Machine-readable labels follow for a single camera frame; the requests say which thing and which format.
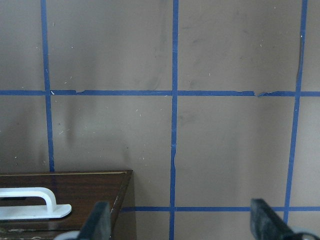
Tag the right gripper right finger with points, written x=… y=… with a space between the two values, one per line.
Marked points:
x=265 y=224

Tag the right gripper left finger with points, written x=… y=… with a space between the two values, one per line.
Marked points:
x=98 y=224

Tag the dark wooden cabinet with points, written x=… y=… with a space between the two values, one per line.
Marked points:
x=82 y=190

